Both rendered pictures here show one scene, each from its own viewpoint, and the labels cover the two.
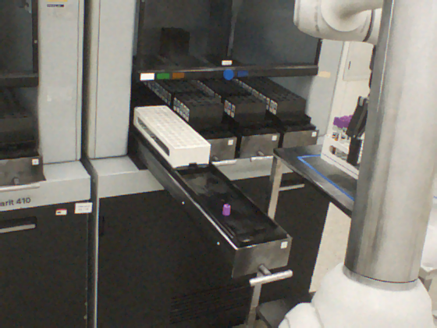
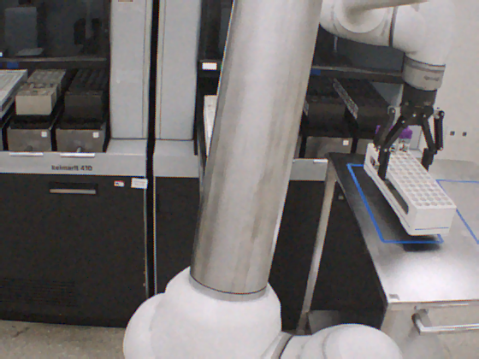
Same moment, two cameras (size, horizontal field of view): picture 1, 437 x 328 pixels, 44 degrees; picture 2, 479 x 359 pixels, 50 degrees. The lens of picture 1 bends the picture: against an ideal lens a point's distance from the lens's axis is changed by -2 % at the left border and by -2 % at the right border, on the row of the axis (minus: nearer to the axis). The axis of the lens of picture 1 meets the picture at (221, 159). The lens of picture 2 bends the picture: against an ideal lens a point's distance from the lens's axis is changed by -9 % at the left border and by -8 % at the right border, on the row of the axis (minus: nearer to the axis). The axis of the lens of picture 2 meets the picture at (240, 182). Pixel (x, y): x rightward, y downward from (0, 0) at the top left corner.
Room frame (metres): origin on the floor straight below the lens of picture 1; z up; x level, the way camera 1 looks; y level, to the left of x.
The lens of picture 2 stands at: (0.12, -0.46, 1.44)
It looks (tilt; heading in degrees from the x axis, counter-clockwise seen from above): 29 degrees down; 23
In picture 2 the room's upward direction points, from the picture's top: 5 degrees clockwise
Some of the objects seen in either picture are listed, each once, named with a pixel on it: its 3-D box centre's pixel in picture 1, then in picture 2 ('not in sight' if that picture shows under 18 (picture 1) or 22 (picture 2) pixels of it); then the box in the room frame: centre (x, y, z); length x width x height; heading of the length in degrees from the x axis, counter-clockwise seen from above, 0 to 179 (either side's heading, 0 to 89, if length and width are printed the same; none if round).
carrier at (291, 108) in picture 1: (289, 108); (373, 114); (1.69, -0.20, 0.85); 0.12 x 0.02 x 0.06; 120
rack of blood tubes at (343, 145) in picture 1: (375, 167); (406, 185); (1.24, -0.38, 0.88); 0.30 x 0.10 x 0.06; 34
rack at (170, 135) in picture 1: (168, 136); (223, 125); (1.38, 0.15, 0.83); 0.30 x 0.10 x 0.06; 31
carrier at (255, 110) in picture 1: (248, 111); (325, 111); (1.62, -0.06, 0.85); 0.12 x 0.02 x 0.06; 120
